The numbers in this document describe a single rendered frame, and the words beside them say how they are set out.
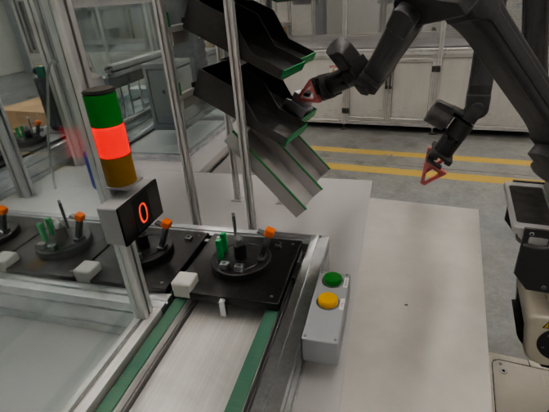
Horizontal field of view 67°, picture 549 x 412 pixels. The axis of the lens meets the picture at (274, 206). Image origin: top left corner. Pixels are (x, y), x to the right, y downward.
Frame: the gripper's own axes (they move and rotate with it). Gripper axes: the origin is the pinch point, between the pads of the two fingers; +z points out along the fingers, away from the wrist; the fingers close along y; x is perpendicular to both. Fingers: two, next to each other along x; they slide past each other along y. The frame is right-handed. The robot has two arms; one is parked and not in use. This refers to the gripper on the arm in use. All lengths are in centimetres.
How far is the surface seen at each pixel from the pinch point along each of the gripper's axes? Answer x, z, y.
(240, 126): 1.9, 3.9, 26.3
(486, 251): 122, 9, -152
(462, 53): 1, 32, -362
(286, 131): 7.2, -0.7, 15.4
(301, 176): 20.7, 4.9, 8.3
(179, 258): 26, 20, 47
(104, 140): -2, -5, 68
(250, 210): 23.3, 13.1, 25.0
